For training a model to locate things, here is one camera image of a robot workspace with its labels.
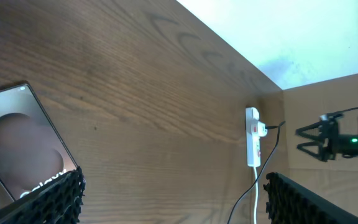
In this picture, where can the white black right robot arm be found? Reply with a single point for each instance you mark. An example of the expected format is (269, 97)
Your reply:
(348, 143)

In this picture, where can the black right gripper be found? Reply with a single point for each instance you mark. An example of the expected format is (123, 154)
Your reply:
(328, 129)

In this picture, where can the brown cardboard box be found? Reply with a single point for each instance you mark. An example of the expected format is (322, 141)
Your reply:
(304, 106)

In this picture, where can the white power strip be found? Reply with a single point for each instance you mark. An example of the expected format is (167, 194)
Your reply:
(255, 129)

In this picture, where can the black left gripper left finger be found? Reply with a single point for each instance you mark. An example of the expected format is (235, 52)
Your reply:
(59, 201)

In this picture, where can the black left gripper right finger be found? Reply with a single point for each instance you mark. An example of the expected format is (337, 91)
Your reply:
(313, 198)

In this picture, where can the gold Galaxy smartphone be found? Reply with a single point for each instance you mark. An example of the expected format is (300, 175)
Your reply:
(32, 153)

